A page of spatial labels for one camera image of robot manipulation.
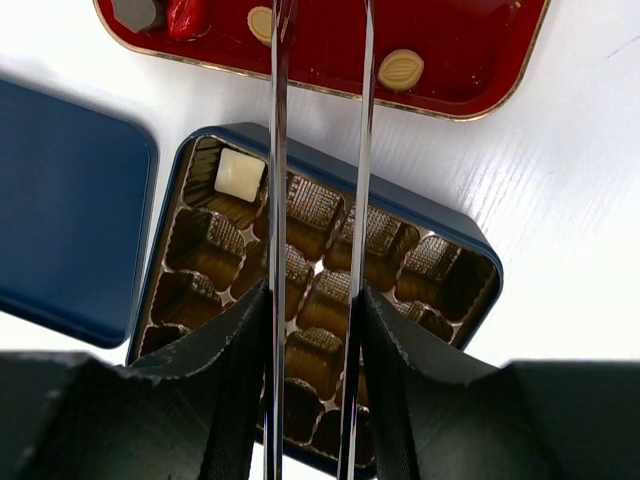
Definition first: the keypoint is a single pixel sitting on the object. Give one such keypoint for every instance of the tan fluted chocolate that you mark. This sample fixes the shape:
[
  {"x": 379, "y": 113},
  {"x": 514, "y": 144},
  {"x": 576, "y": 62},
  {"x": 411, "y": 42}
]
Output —
[{"x": 259, "y": 21}]

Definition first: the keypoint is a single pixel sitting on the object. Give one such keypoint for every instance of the red lips chocolate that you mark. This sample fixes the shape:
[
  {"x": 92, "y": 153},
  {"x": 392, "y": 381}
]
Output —
[{"x": 187, "y": 19}]

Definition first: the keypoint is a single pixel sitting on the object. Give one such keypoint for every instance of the grey heart chocolate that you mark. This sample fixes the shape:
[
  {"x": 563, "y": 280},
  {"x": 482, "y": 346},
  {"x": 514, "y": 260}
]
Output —
[{"x": 139, "y": 15}]

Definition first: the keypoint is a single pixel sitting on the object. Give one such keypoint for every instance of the metal tongs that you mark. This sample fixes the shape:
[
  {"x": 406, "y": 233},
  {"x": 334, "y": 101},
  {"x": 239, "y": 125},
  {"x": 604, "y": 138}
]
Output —
[{"x": 316, "y": 253}]

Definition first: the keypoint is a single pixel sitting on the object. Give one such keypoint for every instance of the blue chocolate tin box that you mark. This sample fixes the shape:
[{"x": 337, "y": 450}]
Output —
[{"x": 433, "y": 264}]

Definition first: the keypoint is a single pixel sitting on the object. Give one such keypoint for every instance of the blue tin lid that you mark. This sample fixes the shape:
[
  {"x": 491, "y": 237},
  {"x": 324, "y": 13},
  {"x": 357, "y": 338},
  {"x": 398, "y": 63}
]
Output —
[{"x": 76, "y": 197}]

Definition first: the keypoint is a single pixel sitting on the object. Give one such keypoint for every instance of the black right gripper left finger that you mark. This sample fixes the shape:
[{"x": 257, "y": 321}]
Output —
[{"x": 186, "y": 411}]

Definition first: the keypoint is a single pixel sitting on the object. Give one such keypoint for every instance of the tan oval chocolate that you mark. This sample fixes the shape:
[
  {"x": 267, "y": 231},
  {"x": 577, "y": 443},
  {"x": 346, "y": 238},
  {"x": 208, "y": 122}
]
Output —
[{"x": 400, "y": 70}]

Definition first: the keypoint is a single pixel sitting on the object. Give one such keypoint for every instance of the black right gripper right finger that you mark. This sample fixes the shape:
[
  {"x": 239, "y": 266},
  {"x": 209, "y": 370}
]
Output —
[{"x": 438, "y": 413}]

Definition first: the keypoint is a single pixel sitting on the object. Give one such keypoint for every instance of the red tray lid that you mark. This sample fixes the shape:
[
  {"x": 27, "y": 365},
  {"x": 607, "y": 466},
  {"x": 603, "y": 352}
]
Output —
[{"x": 475, "y": 53}]

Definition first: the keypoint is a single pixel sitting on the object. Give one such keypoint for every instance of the white square chocolate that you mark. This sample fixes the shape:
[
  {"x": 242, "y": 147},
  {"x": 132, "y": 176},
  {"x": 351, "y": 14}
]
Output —
[{"x": 239, "y": 175}]

